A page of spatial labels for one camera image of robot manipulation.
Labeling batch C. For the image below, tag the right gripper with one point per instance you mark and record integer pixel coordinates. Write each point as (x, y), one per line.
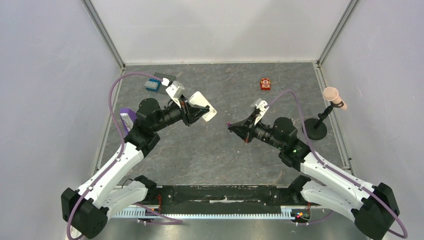
(252, 125)

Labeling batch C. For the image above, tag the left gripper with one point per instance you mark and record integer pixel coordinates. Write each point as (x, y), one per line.
(190, 112)

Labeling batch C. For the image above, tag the white remote control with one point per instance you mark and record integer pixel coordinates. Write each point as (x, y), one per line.
(199, 100)

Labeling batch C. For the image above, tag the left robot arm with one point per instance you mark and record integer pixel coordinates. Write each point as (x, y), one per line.
(89, 208)

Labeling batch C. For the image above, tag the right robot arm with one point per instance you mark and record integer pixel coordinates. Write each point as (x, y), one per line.
(372, 208)

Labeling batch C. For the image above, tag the red toy block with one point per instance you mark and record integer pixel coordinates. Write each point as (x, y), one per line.
(265, 84)

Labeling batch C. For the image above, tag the blue lego brick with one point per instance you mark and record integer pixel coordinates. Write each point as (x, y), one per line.
(152, 85)

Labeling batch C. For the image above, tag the purple stand with white device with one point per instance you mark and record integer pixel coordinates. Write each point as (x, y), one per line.
(128, 118)

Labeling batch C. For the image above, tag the pink microphone on black stand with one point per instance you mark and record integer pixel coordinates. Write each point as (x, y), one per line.
(314, 128)

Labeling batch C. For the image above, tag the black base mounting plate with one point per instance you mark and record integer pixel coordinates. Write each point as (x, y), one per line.
(225, 199)

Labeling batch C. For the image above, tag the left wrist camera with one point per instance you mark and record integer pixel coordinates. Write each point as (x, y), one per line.
(174, 89)

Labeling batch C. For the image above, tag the white slotted cable duct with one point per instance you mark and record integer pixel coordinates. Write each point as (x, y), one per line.
(135, 212)

